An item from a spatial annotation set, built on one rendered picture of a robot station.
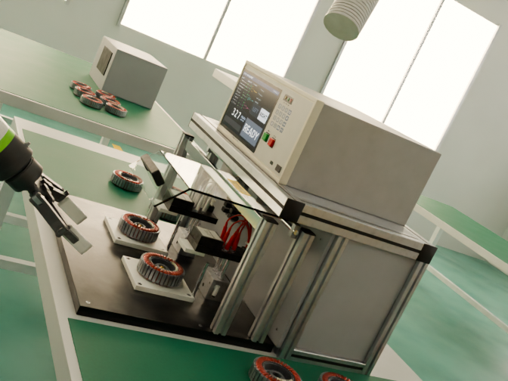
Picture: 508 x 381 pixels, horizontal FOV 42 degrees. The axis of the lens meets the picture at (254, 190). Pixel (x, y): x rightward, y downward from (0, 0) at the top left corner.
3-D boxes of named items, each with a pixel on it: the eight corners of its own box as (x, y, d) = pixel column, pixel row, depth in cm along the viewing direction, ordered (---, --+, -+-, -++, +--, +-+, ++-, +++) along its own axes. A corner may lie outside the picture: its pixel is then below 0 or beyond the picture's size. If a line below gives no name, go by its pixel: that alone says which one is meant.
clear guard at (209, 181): (153, 206, 132) (164, 180, 131) (128, 166, 152) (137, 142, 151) (287, 246, 147) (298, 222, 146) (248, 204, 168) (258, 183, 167)
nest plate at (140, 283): (134, 289, 150) (136, 285, 150) (121, 259, 163) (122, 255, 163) (193, 302, 157) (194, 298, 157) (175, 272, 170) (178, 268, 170)
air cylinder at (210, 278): (204, 298, 163) (213, 279, 162) (195, 283, 169) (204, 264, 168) (222, 302, 165) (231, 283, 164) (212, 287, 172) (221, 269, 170)
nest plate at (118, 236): (113, 243, 171) (116, 238, 171) (103, 219, 184) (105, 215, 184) (166, 256, 178) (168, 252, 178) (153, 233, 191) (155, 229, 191)
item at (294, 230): (291, 238, 147) (296, 226, 146) (205, 150, 200) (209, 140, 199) (296, 240, 148) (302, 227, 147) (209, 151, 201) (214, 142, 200)
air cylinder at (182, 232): (178, 254, 183) (185, 236, 182) (170, 242, 190) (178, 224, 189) (193, 258, 186) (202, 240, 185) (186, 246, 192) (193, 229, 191)
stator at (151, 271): (141, 282, 153) (147, 268, 152) (131, 260, 162) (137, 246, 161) (185, 292, 158) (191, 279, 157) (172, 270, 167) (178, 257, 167)
